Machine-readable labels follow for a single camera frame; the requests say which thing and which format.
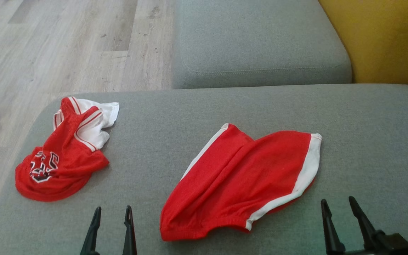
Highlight red white printed jersey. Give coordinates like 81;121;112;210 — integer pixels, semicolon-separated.
15;96;120;202

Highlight red shorts with white stripe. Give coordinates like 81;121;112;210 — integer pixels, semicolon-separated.
160;123;323;242

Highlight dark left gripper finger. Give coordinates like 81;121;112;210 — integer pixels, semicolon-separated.
80;206;102;255
123;205;137;255

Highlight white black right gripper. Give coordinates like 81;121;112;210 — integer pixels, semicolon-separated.
321;196;385;255

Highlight large grey sofa seat cushion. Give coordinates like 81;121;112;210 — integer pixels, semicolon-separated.
0;84;408;255

